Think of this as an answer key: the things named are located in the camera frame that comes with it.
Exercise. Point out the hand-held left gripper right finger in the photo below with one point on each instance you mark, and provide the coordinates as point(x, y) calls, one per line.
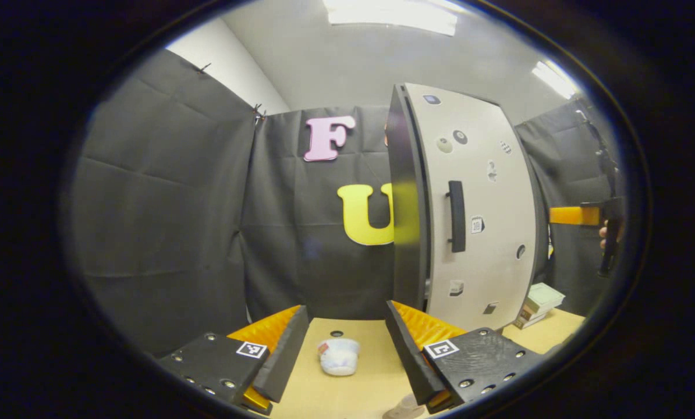
point(408, 355)

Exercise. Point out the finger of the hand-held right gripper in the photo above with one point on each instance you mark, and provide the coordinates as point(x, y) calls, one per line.
point(574, 216)

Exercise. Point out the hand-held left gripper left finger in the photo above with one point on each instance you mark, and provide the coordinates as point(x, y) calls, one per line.
point(286, 355)

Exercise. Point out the dark grey cabinet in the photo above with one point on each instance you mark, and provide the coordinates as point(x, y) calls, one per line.
point(403, 151)

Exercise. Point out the brown book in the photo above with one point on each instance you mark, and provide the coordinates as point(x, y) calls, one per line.
point(527, 315)

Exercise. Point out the white book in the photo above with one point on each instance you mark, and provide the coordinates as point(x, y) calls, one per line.
point(529, 323)

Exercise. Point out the ceiling light panel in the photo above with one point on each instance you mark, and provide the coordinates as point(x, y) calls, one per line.
point(554, 78)
point(391, 16)

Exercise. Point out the black backdrop cloth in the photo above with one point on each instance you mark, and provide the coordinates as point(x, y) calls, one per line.
point(167, 203)

